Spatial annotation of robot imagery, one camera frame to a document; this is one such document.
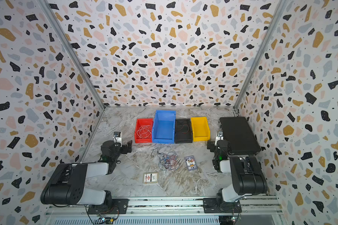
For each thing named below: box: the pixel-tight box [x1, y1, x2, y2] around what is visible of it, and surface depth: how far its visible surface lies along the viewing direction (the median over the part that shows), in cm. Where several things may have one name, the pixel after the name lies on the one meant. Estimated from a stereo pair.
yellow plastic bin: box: [190, 116, 211, 142], surface depth 105 cm
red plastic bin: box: [134, 118, 154, 144], surface depth 105 cm
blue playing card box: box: [184, 155, 198, 171], surface depth 90 cm
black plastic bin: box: [174, 118, 193, 144], surface depth 108 cm
